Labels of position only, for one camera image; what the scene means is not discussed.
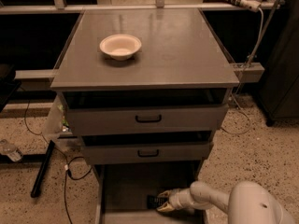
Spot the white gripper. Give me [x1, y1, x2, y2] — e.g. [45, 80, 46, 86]
[156, 189, 194, 213]

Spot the dark blue snack bar wrapper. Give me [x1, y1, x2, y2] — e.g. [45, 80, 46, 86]
[147, 195, 161, 209]

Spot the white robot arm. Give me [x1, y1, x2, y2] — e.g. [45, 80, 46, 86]
[156, 181, 296, 224]

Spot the bottom grey drawer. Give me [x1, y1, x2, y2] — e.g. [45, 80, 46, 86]
[96, 161, 206, 224]

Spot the grey drawer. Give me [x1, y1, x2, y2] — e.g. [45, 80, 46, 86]
[82, 132, 213, 164]
[64, 89, 228, 136]
[96, 161, 206, 224]

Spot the middle grey drawer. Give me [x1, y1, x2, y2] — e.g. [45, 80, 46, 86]
[82, 132, 213, 164]

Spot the grey drawer cabinet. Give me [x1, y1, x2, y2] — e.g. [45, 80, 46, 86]
[50, 8, 240, 224]

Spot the top grey drawer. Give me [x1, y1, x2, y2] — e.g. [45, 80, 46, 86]
[64, 89, 228, 136]

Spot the black metal leg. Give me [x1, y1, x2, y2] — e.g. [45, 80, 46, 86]
[30, 141, 55, 198]

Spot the white paper bowl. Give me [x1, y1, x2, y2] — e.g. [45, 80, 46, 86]
[99, 35, 142, 61]

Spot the clear plastic bottle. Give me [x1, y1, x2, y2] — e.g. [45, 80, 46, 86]
[0, 139, 22, 162]

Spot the black floor cable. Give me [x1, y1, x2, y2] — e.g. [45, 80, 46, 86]
[18, 87, 93, 224]

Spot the thin cable right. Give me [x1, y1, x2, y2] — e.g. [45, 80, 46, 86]
[220, 7, 265, 136]

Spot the aluminium rail right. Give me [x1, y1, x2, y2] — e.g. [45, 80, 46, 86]
[231, 63, 264, 83]

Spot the aluminium rail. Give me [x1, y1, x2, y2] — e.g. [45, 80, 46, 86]
[231, 63, 264, 83]
[15, 69, 57, 79]

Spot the aluminium rail left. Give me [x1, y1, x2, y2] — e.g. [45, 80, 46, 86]
[15, 69, 57, 79]

